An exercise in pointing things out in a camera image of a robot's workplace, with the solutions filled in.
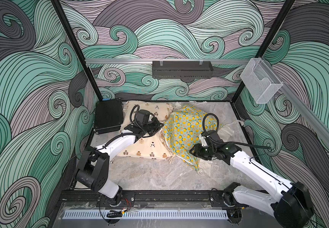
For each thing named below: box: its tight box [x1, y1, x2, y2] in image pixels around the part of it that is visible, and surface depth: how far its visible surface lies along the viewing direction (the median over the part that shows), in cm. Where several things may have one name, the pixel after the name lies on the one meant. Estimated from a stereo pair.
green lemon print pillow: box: [160, 105, 221, 171], surface depth 94 cm
